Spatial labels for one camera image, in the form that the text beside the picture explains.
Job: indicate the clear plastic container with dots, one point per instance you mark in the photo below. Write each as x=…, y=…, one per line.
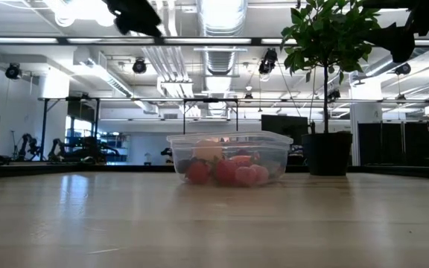
x=279, y=156

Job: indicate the black ceiling spotlight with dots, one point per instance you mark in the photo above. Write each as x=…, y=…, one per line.
x=13, y=70
x=267, y=61
x=402, y=69
x=139, y=66

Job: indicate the black background rig frame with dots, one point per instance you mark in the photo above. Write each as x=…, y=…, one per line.
x=44, y=130
x=210, y=100

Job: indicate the black background robot arm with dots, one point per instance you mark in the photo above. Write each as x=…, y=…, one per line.
x=28, y=145
x=56, y=147

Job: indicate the black plant pot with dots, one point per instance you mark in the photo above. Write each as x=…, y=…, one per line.
x=326, y=154

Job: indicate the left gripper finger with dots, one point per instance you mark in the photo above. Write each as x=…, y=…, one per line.
x=134, y=16

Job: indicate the black room partition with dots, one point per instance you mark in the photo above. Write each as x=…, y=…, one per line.
x=397, y=143

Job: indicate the pale pink toy berry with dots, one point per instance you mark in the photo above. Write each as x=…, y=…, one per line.
x=245, y=175
x=262, y=173

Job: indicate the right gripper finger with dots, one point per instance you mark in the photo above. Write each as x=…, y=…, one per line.
x=398, y=41

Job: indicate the silver ceiling duct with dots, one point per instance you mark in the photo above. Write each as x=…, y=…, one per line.
x=222, y=59

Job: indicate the pink toy peach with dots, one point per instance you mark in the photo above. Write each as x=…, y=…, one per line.
x=208, y=149

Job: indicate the green leafy potted plant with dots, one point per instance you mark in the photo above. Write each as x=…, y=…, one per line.
x=330, y=33

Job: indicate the dark toy blackberry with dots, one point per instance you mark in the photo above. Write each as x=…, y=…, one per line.
x=182, y=166

